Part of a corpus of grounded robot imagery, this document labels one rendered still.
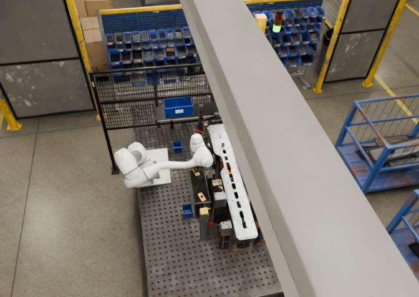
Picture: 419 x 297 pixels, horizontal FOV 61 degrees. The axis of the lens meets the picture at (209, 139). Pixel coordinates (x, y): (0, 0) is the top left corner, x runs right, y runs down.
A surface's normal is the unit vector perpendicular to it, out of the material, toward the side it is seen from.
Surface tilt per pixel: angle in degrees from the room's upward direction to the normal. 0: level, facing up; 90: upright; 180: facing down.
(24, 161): 0
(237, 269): 0
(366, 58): 91
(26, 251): 0
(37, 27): 90
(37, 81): 89
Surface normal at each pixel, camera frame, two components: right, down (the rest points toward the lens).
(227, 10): 0.03, -0.69
